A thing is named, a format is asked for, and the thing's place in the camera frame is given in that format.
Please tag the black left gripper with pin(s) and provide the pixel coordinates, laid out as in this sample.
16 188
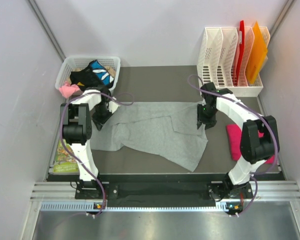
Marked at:
99 122

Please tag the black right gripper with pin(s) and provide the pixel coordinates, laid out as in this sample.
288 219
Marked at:
209 122

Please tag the grey t shirt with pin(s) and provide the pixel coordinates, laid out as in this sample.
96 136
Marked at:
166 129

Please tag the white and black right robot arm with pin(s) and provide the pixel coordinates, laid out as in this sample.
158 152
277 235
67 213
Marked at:
259 139

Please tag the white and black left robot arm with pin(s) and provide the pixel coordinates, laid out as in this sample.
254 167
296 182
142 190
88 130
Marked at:
92 108

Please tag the folded magenta t shirt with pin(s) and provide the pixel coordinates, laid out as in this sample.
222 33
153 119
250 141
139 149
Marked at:
234 134

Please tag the black and blue t shirt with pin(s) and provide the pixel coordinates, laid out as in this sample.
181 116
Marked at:
92 76

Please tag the light pink t shirt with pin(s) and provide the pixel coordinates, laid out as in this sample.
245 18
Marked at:
67 90

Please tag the white plastic laundry basket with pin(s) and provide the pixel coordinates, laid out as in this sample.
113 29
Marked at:
81 61

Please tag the white file organiser rack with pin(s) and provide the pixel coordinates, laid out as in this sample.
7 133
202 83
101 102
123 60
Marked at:
216 60

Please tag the green children's book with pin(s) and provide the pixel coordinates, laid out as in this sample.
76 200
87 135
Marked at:
64 163

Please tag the orange plastic folder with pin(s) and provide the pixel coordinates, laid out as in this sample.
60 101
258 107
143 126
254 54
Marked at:
257 55

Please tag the red plastic folder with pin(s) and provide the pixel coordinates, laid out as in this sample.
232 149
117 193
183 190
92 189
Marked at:
239 52

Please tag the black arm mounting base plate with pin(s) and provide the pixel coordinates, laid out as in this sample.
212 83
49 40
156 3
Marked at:
139 186

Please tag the aluminium frame rail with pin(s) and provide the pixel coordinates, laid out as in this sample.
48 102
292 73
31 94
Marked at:
59 196

